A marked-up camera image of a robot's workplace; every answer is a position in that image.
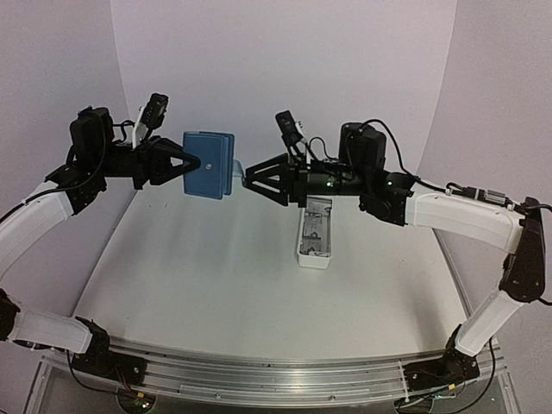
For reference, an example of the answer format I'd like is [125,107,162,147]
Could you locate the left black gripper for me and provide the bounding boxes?
[91,134,201,189]

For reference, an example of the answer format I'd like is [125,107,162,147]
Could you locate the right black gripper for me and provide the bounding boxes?
[245,151,372,208]

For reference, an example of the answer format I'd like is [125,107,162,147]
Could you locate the blue card holder wallet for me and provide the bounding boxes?
[182,131,245,200]

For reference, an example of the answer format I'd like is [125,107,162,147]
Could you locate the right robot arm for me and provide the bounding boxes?
[241,120,546,391]

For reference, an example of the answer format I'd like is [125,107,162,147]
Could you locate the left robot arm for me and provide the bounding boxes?
[1,93,200,385]

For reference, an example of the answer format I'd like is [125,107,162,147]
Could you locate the white plastic tray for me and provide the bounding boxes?
[296,197,333,270]

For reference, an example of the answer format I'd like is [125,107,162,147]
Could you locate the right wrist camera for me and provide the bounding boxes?
[275,110,304,160]

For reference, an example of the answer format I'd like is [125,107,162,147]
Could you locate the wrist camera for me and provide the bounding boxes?
[275,110,304,160]
[131,93,169,148]

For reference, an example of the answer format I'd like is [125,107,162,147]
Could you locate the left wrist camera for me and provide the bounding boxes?
[131,93,169,148]

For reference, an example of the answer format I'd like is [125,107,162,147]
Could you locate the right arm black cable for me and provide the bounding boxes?
[360,119,445,193]

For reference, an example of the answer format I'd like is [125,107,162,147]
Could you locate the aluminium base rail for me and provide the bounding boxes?
[25,338,519,413]

